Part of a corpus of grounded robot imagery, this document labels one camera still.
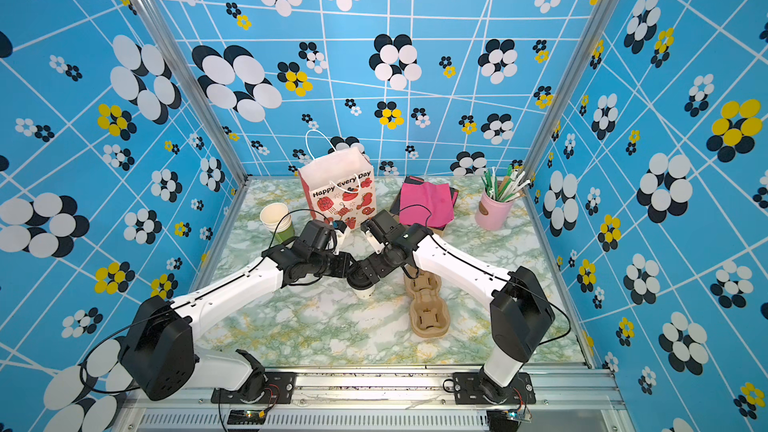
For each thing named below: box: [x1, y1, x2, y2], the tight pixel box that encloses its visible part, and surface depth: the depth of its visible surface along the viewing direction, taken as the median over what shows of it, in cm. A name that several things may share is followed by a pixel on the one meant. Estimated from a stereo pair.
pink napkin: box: [399, 182, 459, 227], surface depth 110 cm
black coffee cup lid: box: [346, 264, 373, 290], surface depth 82 cm
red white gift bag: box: [298, 129, 377, 230], surface depth 93 cm
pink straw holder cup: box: [475, 189, 513, 231], surface depth 101 cm
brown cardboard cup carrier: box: [403, 265, 451, 338], surface depth 84 cm
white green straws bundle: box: [481, 165, 531, 202], surface depth 95 cm
